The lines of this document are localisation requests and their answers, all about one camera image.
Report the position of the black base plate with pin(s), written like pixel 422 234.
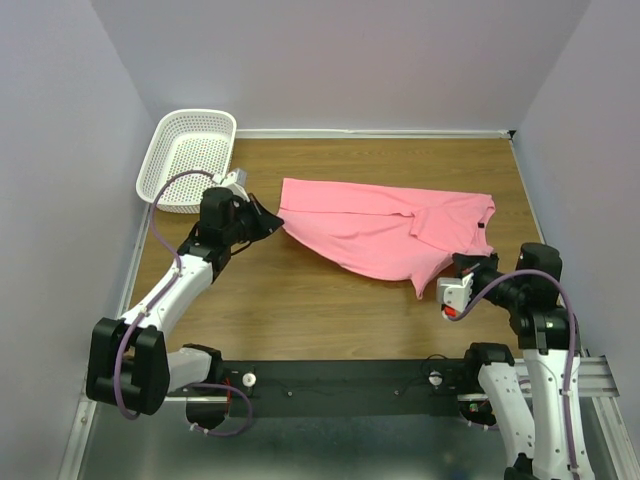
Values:
pixel 345 388

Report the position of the pink t shirt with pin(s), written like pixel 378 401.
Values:
pixel 386 233

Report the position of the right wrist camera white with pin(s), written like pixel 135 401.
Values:
pixel 454 295

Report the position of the white plastic laundry basket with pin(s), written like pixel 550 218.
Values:
pixel 186 140

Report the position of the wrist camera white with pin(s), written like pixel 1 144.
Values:
pixel 235 181
pixel 454 295

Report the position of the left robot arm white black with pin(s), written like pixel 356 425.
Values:
pixel 129 365

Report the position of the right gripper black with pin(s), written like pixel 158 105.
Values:
pixel 466 263

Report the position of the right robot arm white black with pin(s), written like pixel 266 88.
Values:
pixel 543 434

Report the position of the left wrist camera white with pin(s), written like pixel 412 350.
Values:
pixel 235 181

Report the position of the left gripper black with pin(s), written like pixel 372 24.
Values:
pixel 266 222

